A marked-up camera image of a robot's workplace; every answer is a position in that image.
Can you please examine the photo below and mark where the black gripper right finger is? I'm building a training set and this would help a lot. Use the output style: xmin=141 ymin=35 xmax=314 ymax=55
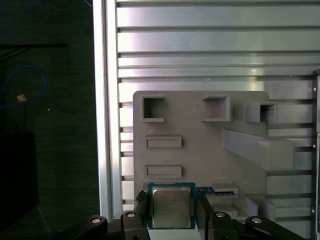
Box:
xmin=196 ymin=194 xmax=310 ymax=240

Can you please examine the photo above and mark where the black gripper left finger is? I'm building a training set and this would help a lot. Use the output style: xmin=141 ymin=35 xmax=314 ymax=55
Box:
xmin=58 ymin=189 xmax=152 ymax=240

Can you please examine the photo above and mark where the silver CPU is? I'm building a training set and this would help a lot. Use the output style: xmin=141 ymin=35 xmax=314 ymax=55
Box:
xmin=146 ymin=181 xmax=198 ymax=230

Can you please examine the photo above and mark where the RAM stick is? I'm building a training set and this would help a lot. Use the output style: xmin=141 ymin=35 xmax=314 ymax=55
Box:
xmin=196 ymin=186 xmax=238 ymax=199

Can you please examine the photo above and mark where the grey parts rack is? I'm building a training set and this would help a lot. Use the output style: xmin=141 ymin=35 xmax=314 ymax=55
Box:
xmin=132 ymin=90 xmax=296 ymax=240

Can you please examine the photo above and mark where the black PC case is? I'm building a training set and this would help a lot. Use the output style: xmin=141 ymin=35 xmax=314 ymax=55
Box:
xmin=310 ymin=67 xmax=320 ymax=240

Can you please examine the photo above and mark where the thin blue cable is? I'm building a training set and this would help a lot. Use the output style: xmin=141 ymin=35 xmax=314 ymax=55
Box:
xmin=0 ymin=65 xmax=48 ymax=110

